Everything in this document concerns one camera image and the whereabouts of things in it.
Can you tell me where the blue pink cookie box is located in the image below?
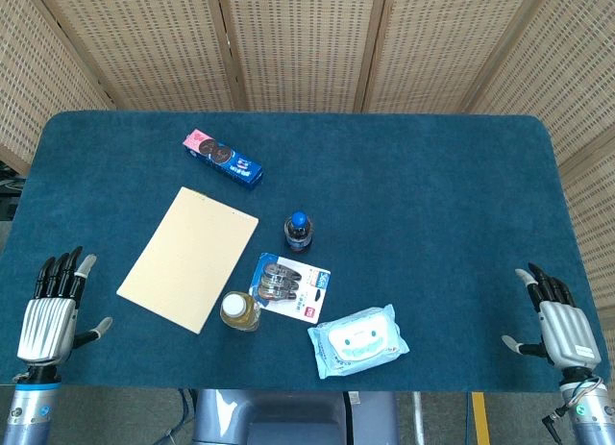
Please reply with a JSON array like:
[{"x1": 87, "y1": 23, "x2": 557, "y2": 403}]
[{"x1": 182, "y1": 128, "x2": 265, "y2": 192}]

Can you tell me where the yellow tea bottle white cap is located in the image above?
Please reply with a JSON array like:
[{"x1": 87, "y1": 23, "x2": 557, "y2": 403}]
[{"x1": 219, "y1": 291, "x2": 263, "y2": 334}]

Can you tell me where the tan spiral notebook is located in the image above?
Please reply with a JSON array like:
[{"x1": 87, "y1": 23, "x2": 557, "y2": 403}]
[{"x1": 116, "y1": 185, "x2": 260, "y2": 335}]

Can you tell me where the dark background equipment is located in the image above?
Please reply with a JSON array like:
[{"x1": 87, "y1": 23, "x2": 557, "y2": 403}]
[{"x1": 0, "y1": 160, "x2": 26, "y2": 221}]

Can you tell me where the dark teal table cloth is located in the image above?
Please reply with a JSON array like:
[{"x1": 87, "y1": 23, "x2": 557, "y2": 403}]
[{"x1": 0, "y1": 110, "x2": 612, "y2": 394}]

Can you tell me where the thin wrist cable with plug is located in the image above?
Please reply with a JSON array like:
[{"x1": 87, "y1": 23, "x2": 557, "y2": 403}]
[{"x1": 541, "y1": 375, "x2": 605, "y2": 430}]

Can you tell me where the cola bottle blue cap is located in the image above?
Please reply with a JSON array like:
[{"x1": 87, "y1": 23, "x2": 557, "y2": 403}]
[{"x1": 282, "y1": 210, "x2": 316, "y2": 253}]

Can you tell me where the correction tape blister pack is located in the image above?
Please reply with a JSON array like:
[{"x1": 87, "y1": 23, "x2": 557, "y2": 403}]
[{"x1": 249, "y1": 251, "x2": 332, "y2": 326}]

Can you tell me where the blue cable under table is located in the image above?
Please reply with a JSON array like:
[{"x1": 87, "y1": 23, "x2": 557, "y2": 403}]
[{"x1": 161, "y1": 389, "x2": 198, "y2": 445}]

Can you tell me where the grey-blue robot torso base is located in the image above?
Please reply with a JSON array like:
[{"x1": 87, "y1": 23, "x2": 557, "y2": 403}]
[{"x1": 191, "y1": 389, "x2": 400, "y2": 445}]

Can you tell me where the light blue wet wipes pack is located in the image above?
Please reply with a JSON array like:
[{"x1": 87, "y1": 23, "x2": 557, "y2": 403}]
[{"x1": 307, "y1": 304, "x2": 411, "y2": 381}]

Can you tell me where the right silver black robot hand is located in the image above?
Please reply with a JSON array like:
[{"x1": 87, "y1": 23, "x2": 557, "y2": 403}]
[{"x1": 501, "y1": 261, "x2": 603, "y2": 370}]

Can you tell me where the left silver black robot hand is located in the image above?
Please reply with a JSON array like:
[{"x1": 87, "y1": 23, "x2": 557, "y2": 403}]
[{"x1": 16, "y1": 245, "x2": 114, "y2": 368}]

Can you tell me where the woven bamboo folding screen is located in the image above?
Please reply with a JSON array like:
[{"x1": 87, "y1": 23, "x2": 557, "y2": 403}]
[{"x1": 0, "y1": 0, "x2": 615, "y2": 321}]

